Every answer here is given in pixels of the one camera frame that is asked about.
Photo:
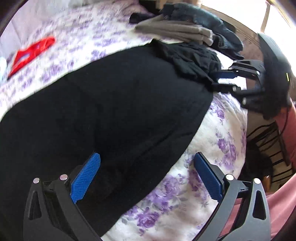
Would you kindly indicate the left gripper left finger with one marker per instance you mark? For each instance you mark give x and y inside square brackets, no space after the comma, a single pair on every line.
[51,211]

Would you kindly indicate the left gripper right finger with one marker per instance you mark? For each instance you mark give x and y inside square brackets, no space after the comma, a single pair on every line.
[242,211]

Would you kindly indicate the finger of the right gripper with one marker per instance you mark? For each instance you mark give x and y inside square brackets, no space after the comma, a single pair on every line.
[246,97]
[249,69]

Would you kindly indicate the black pants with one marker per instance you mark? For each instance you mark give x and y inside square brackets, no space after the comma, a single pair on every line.
[138,108]

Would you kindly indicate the pink sleeved forearm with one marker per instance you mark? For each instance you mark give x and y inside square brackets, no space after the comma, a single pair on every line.
[282,202]

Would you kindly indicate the blue denim jeans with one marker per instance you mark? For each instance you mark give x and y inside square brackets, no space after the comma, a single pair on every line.
[224,40]

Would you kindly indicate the red folded garment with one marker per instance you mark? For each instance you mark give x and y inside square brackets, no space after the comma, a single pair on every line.
[24,57]

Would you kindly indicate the purple floral bed sheet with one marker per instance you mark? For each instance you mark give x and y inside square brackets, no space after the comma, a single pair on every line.
[179,205]

